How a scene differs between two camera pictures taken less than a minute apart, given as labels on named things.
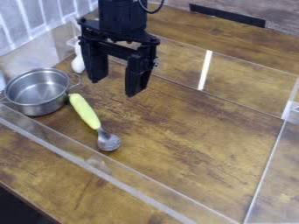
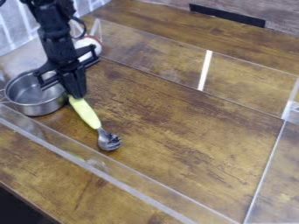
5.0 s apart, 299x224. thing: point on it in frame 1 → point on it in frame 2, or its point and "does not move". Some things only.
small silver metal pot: x=38 y=91 does not move
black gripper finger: x=139 y=68 → x=74 y=79
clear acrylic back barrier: x=214 y=75 does not move
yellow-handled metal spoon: x=109 y=141 does not move
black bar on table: x=225 y=15 does not move
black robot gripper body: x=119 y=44 → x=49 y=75
